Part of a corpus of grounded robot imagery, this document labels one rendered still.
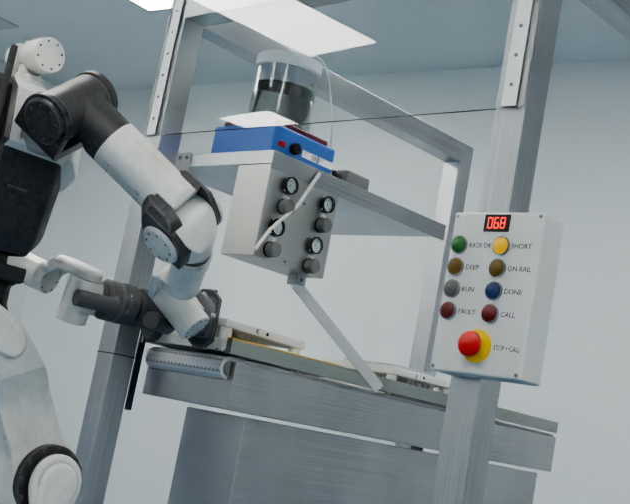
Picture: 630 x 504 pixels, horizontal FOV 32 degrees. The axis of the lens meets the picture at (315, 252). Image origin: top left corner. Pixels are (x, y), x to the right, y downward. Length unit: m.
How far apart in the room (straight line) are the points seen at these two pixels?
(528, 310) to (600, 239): 3.95
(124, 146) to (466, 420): 0.73
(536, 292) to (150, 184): 0.66
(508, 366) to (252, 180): 0.87
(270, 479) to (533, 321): 0.97
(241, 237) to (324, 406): 0.45
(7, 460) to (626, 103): 4.25
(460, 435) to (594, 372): 3.73
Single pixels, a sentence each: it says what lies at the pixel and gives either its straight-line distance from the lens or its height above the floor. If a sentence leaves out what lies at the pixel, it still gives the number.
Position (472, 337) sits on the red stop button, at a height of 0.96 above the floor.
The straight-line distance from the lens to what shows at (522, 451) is 3.19.
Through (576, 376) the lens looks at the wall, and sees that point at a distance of 5.53.
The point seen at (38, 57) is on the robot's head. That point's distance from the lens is 2.14.
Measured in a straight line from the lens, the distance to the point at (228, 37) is 2.46.
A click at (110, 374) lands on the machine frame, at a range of 2.47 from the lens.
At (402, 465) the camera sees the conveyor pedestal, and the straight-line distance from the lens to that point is 2.83.
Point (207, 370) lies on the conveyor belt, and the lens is 2.34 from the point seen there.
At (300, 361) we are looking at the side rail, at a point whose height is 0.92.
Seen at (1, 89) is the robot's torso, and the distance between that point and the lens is 2.00.
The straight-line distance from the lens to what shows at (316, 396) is 2.50.
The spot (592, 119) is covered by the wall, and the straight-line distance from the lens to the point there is 5.85.
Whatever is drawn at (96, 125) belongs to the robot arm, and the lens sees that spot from 1.91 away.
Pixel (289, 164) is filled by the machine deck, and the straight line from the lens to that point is 2.36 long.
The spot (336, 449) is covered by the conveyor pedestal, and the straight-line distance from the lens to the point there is 2.63.
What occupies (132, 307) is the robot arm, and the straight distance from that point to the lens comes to 2.35.
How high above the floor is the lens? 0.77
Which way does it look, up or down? 9 degrees up
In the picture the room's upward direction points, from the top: 11 degrees clockwise
